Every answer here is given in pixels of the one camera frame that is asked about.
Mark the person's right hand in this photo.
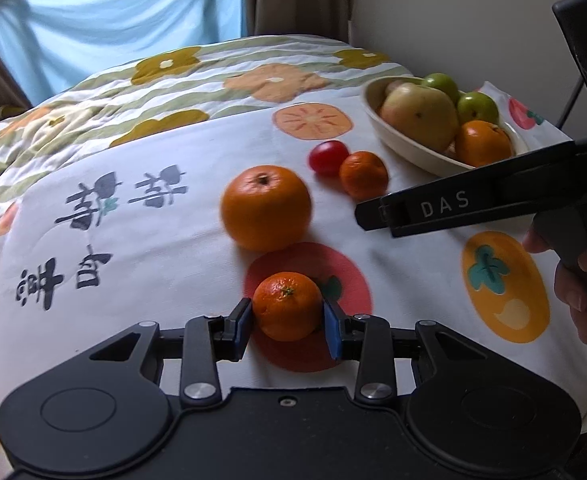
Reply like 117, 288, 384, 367
522, 230, 587, 347

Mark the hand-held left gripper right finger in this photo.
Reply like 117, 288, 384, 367
323, 300, 479, 405

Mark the white persimmon print cloth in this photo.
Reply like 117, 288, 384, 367
0, 82, 587, 473

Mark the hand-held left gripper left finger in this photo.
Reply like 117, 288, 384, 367
88, 297, 252, 407

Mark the green apple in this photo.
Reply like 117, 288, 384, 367
421, 73, 461, 106
456, 91, 500, 123

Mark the cream bowl with yellow print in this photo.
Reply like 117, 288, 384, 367
362, 76, 530, 179

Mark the blue curtain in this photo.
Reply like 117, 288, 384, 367
0, 0, 245, 107

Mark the yellow apple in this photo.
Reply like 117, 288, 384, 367
379, 82, 460, 153

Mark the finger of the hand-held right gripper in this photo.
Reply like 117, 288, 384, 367
381, 141, 578, 239
356, 197, 390, 232

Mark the black cable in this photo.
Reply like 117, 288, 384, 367
556, 74, 585, 130

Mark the floral striped blanket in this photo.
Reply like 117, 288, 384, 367
0, 35, 410, 261

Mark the red cherry tomato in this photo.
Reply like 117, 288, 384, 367
308, 140, 350, 177

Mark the small tangerine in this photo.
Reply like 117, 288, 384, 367
339, 151, 389, 200
252, 271, 323, 342

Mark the orange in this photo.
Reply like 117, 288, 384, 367
220, 165, 313, 253
454, 120, 513, 167

